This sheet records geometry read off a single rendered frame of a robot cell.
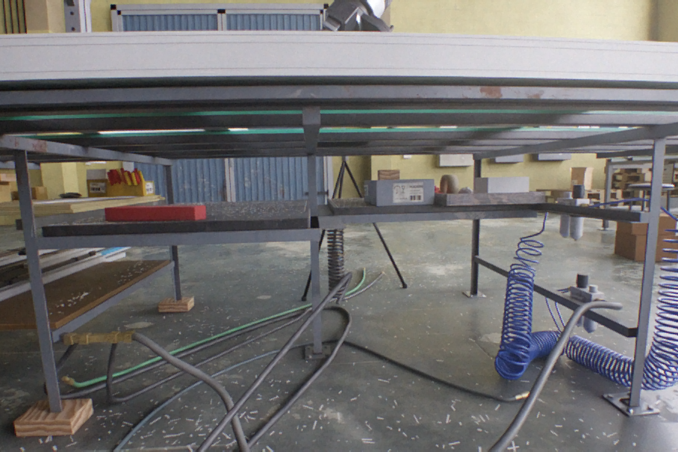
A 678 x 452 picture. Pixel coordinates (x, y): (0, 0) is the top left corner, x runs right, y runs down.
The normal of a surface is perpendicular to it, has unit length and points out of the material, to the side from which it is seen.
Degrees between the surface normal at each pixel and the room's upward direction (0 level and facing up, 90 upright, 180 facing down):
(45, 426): 90
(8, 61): 90
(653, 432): 0
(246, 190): 90
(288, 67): 90
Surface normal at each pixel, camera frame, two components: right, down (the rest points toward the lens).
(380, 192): 0.08, 0.13
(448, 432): -0.02, -0.99
